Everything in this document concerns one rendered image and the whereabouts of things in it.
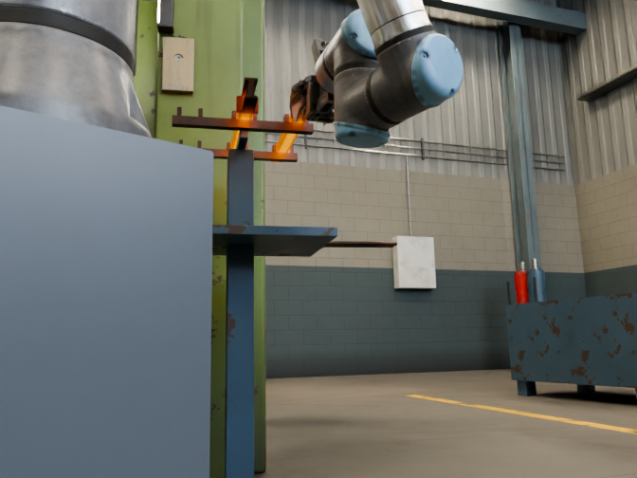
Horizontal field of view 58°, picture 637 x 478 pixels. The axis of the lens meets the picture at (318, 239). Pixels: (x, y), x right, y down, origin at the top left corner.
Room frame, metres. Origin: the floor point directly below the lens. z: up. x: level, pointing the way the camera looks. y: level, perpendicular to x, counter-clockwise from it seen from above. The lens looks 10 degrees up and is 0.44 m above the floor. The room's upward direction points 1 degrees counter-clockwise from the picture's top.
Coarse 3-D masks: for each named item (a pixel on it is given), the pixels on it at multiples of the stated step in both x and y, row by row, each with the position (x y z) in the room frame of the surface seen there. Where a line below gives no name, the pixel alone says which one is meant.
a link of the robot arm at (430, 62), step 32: (384, 0) 0.73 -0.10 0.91; (416, 0) 0.73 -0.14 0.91; (384, 32) 0.75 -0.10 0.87; (416, 32) 0.73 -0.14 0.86; (384, 64) 0.77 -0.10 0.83; (416, 64) 0.73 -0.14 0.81; (448, 64) 0.75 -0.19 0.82; (384, 96) 0.80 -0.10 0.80; (416, 96) 0.76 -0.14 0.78; (448, 96) 0.76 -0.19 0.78
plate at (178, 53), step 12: (168, 48) 1.59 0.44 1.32; (180, 48) 1.60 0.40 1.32; (192, 48) 1.61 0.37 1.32; (168, 60) 1.59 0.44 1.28; (180, 60) 1.60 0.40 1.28; (192, 60) 1.61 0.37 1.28; (168, 72) 1.59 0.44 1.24; (180, 72) 1.60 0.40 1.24; (192, 72) 1.61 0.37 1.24; (168, 84) 1.60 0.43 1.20; (180, 84) 1.60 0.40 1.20; (192, 84) 1.61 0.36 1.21
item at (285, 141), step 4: (304, 104) 1.15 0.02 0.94; (300, 112) 1.19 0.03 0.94; (292, 116) 1.21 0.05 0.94; (300, 116) 1.21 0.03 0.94; (292, 120) 1.25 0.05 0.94; (300, 120) 1.25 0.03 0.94; (304, 120) 1.25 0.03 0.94; (284, 136) 1.34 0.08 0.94; (288, 136) 1.34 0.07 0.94; (292, 136) 1.34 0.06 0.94; (296, 136) 1.34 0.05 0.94; (280, 140) 1.41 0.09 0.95; (284, 140) 1.37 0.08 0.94; (288, 140) 1.37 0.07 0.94; (292, 140) 1.37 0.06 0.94; (280, 144) 1.41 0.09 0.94; (284, 144) 1.40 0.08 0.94; (288, 144) 1.40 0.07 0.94; (280, 148) 1.43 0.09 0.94; (284, 148) 1.43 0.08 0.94; (288, 148) 1.43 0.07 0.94; (284, 152) 1.46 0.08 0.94
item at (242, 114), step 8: (248, 80) 1.09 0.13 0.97; (256, 80) 1.09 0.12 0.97; (248, 88) 1.09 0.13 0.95; (240, 96) 1.16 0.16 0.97; (248, 96) 1.09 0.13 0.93; (256, 96) 1.09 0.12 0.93; (240, 104) 1.16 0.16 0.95; (248, 104) 1.12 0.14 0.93; (256, 104) 1.17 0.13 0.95; (240, 112) 1.17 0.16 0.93; (248, 112) 1.16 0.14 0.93; (256, 112) 1.17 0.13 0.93; (232, 144) 1.39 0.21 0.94
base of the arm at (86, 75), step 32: (0, 32) 0.40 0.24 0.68; (32, 32) 0.40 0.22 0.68; (64, 32) 0.42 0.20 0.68; (96, 32) 0.43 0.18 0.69; (0, 64) 0.39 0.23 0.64; (32, 64) 0.40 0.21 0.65; (64, 64) 0.41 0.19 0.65; (96, 64) 0.43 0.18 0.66; (128, 64) 0.47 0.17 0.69; (0, 96) 0.38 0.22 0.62; (32, 96) 0.39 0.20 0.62; (64, 96) 0.40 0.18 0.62; (96, 96) 0.42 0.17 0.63; (128, 96) 0.45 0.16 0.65; (128, 128) 0.44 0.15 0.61
